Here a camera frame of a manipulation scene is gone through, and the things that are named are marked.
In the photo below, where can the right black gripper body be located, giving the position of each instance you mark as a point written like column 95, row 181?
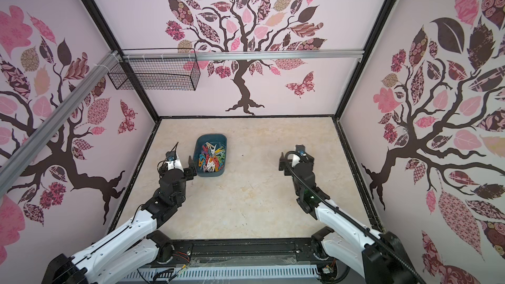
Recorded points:
column 292, row 161

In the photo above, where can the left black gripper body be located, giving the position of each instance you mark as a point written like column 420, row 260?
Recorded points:
column 189, row 175

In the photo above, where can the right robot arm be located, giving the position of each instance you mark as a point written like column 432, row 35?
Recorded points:
column 377, row 257

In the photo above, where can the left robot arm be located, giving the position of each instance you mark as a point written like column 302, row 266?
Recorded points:
column 135, row 243

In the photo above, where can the dark teal storage box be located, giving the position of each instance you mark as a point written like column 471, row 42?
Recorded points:
column 208, row 164

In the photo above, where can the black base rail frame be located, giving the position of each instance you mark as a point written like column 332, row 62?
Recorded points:
column 252, row 252

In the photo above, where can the white slotted cable duct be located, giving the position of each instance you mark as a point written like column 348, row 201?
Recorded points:
column 221, row 274

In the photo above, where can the back aluminium rail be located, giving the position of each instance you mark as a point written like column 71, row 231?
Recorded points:
column 262, row 55

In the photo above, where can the aluminium rail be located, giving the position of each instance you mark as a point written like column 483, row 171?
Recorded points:
column 22, row 158
column 262, row 55

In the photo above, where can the black wire basket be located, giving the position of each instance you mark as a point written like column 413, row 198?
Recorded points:
column 159, row 69

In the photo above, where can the left aluminium rail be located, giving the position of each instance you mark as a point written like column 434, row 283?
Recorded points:
column 22, row 158

